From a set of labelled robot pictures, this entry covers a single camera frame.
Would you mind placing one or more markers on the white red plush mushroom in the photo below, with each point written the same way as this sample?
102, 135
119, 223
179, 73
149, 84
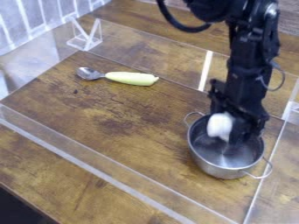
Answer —
220, 126

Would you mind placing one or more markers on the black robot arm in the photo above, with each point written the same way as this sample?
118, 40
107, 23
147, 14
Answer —
254, 44

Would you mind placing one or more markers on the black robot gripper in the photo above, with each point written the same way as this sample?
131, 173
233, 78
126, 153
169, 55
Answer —
238, 95

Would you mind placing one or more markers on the silver metal pot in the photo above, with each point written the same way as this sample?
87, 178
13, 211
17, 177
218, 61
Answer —
224, 160

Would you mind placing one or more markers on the clear acrylic enclosure wall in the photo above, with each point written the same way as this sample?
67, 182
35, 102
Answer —
94, 150

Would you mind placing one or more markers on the clear acrylic triangle stand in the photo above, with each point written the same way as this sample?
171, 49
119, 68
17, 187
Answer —
85, 41

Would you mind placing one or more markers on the spoon with yellow handle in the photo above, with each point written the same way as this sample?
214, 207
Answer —
138, 79

